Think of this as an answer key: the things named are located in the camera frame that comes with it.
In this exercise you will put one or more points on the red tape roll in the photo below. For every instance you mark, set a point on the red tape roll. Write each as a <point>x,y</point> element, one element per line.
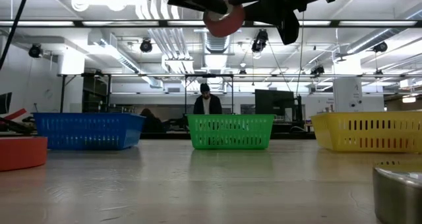
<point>19,153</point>
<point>224,23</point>

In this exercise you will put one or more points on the person standing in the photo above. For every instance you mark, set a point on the person standing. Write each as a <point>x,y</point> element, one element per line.
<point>207,105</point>

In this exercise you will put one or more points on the white column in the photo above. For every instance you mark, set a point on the white column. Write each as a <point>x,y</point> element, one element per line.
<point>347,94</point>

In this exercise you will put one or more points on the yellow plastic basket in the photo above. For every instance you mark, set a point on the yellow plastic basket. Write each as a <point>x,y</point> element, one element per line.
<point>366,131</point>

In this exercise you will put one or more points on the silver ventilation duct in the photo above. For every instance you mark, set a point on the silver ventilation duct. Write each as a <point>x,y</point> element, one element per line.
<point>216,43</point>

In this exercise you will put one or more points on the black background monitor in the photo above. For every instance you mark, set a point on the black background monitor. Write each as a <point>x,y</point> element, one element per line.
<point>273,102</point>

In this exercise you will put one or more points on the blue plastic basket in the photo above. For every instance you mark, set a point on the blue plastic basket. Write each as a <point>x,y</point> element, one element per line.
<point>89,131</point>

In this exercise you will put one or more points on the black aluminium table frame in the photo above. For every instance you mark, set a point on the black aluminium table frame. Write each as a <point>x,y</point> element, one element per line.
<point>171,135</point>

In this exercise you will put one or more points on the green plastic basket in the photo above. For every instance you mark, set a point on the green plastic basket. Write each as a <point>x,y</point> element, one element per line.
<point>230,131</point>

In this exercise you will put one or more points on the black overhead camera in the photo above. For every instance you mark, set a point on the black overhead camera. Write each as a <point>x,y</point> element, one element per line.
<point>260,39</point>

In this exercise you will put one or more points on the black ceiling spotlight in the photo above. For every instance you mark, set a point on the black ceiling spotlight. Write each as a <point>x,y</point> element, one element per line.
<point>380,47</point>
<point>35,51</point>
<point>146,46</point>

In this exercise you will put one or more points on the black overhead crossbar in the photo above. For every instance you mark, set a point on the black overhead crossbar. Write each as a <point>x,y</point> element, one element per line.
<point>132,23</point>

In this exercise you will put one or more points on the black background workstation frame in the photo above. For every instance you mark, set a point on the black background workstation frame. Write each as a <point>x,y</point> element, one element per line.
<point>108,75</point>

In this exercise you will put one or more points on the dark side monitor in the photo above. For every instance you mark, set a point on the dark side monitor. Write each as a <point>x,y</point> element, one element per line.
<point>5,102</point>

